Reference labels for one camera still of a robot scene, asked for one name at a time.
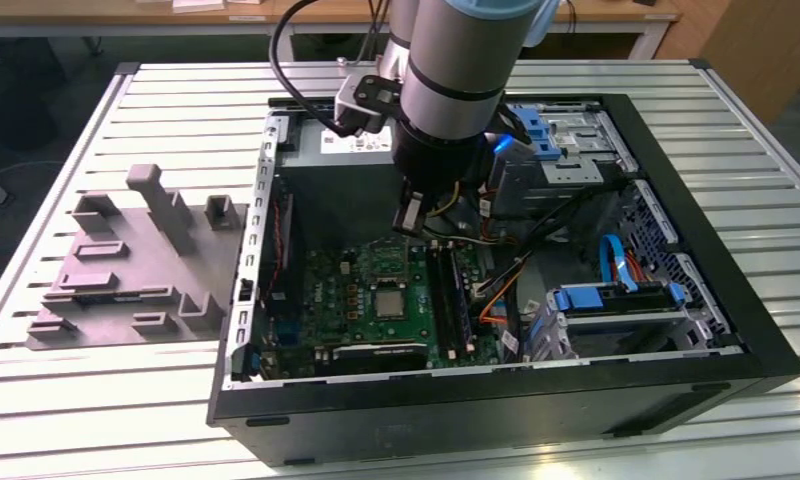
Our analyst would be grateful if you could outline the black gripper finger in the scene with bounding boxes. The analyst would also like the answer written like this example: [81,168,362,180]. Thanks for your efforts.
[391,191,430,237]

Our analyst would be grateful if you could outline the metal socket cover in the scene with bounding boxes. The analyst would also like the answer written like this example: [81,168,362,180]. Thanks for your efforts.
[364,237,414,290]

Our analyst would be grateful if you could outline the silver CPU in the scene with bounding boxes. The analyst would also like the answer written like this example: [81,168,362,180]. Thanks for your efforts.
[375,291,408,318]

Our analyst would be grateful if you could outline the CPU socket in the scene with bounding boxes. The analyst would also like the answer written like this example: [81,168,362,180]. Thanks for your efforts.
[368,287,412,324]

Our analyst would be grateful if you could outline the grey power supply unit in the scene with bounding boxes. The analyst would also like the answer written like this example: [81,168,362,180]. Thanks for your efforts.
[276,119,412,251]

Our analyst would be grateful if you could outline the blue drive bay latch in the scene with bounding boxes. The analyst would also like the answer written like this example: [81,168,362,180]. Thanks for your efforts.
[514,107,562,162]

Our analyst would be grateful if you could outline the black RAM slot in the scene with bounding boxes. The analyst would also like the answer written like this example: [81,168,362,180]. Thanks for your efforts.
[451,240,480,355]
[444,240,472,357]
[434,240,462,359]
[427,240,454,360]

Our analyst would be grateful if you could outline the grey metal drive cage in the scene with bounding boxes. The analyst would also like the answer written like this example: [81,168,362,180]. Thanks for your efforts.
[492,102,642,217]

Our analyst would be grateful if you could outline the green motherboard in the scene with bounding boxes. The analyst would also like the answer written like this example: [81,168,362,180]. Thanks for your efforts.
[252,239,508,376]

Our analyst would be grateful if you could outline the black graphics card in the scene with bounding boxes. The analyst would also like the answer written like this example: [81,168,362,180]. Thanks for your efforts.
[329,342,428,374]

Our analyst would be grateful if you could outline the blue disk carrier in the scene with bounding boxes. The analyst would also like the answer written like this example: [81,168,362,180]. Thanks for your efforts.
[552,282,690,315]

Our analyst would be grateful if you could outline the blue card retention latch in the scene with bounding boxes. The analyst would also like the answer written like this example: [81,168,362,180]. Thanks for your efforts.
[231,347,265,382]

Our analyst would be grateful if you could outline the wooden desk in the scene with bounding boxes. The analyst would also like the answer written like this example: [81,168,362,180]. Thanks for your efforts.
[92,0,683,62]

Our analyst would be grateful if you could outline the grey parts rack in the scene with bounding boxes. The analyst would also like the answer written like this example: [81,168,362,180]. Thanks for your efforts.
[24,163,252,351]

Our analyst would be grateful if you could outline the black PC case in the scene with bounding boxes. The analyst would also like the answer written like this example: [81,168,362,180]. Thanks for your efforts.
[204,92,800,469]

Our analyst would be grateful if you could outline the wooden cabinet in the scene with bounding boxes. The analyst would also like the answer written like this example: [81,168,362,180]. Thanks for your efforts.
[656,0,800,126]

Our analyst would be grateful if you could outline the yellow wire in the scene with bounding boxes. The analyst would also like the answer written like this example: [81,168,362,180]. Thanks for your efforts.
[426,182,460,220]

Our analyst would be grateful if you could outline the black white wire bundle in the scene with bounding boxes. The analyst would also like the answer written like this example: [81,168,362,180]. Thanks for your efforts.
[423,222,516,247]

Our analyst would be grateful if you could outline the grey camera box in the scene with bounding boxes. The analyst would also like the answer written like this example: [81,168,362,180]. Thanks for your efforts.
[332,73,403,137]

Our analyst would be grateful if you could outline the red twisted fan wire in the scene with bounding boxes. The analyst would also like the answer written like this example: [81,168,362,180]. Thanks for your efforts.
[260,199,288,306]

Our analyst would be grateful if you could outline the black cable bundle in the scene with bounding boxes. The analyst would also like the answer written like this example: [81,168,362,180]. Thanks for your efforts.
[476,179,632,301]

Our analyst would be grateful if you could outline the orange wires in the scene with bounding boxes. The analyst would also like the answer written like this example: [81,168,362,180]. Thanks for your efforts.
[478,294,510,331]

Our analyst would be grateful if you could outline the light blue data cable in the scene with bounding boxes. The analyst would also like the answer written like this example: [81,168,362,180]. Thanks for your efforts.
[599,233,642,294]

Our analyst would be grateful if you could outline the black camera cable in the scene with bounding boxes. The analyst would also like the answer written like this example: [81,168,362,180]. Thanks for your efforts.
[268,0,362,139]

